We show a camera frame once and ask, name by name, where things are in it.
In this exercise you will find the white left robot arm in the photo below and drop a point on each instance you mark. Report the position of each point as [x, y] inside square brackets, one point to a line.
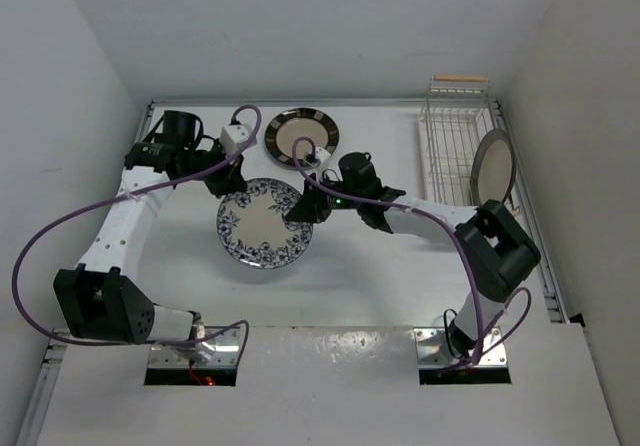
[99, 297]

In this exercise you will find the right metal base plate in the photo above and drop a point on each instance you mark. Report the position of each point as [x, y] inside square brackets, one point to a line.
[433, 352]

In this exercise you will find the blue floral white plate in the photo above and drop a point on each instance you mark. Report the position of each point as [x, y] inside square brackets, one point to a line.
[252, 228]

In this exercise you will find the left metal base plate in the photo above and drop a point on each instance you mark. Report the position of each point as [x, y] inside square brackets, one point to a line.
[221, 352]

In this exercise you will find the white wire dish rack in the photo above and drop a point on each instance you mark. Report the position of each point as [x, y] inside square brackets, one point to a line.
[457, 112]

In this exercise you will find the grey rimmed beige plate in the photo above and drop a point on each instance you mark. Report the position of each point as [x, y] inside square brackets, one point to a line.
[493, 170]

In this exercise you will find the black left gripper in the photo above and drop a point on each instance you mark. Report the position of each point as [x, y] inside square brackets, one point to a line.
[230, 179]

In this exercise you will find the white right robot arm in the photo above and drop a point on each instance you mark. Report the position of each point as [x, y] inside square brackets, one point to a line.
[497, 254]

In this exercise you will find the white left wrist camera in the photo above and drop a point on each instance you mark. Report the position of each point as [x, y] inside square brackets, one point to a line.
[233, 136]

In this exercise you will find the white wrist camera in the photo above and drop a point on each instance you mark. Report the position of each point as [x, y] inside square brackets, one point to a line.
[233, 136]
[318, 157]

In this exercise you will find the metal base plate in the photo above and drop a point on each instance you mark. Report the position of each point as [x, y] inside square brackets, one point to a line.
[221, 352]
[433, 352]

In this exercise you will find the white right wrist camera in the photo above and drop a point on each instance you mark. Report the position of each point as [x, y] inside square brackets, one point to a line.
[318, 157]

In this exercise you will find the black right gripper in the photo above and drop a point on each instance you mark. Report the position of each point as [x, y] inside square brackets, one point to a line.
[311, 206]

